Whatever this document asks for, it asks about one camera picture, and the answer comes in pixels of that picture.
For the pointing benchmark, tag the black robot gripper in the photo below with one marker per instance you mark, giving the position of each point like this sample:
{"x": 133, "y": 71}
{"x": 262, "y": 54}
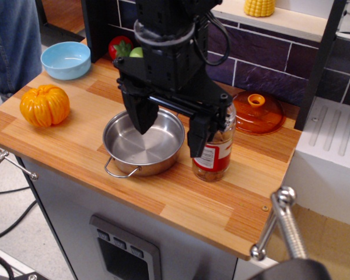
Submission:
{"x": 172, "y": 74}

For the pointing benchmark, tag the stainless steel pot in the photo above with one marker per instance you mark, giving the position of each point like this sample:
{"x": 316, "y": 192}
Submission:
{"x": 134, "y": 154}

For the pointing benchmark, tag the clear almond jar red label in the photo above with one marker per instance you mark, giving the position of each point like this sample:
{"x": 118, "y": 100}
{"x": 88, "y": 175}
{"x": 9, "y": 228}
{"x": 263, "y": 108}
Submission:
{"x": 215, "y": 159}

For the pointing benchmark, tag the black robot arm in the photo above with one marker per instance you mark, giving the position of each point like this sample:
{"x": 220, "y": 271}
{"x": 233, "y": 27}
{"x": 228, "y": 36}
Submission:
{"x": 164, "y": 17}

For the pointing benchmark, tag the orange glass pot lid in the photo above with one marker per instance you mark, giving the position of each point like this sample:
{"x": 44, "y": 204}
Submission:
{"x": 258, "y": 113}

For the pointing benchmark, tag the green toy pear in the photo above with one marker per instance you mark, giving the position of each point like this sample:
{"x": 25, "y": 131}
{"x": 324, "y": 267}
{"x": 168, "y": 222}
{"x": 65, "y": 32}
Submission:
{"x": 137, "y": 52}

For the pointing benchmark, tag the red toy strawberry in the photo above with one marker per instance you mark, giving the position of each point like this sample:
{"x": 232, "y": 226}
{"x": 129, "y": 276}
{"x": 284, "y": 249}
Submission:
{"x": 120, "y": 46}

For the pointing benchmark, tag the light blue bowl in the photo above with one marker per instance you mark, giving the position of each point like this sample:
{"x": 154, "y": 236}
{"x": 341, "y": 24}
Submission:
{"x": 67, "y": 60}

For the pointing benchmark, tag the light wooden shelf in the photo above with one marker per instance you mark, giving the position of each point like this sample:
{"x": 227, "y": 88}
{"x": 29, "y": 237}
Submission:
{"x": 305, "y": 19}

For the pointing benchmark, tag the orange toy pumpkin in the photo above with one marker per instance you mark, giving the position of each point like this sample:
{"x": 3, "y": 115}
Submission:
{"x": 45, "y": 106}

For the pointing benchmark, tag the chrome clamp screw right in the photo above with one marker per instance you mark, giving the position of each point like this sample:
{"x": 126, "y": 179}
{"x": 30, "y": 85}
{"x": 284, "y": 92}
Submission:
{"x": 282, "y": 217}

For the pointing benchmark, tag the yellow toy corn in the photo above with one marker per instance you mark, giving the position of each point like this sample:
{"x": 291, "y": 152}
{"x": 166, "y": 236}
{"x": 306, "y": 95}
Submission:
{"x": 259, "y": 8}

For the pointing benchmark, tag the grey oven control panel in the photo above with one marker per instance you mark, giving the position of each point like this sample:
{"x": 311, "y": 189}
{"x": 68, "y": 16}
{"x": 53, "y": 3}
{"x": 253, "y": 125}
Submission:
{"x": 124, "y": 254}

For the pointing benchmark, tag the white dish drainer sink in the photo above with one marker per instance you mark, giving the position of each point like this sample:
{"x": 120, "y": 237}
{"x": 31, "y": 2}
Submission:
{"x": 325, "y": 139}

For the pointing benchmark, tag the person leg blue jeans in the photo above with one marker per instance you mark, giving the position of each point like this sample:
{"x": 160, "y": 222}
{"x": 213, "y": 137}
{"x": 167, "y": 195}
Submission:
{"x": 20, "y": 46}

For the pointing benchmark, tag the black shelf post left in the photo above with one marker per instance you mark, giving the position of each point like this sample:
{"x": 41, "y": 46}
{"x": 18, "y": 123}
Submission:
{"x": 99, "y": 17}

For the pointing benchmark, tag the black shelf post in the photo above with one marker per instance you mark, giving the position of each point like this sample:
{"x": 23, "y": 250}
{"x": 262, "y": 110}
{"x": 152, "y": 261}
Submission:
{"x": 99, "y": 17}
{"x": 323, "y": 53}

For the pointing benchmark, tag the black shelf post right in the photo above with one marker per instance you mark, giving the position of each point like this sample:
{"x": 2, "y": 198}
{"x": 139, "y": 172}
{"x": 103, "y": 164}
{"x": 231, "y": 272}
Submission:
{"x": 323, "y": 53}

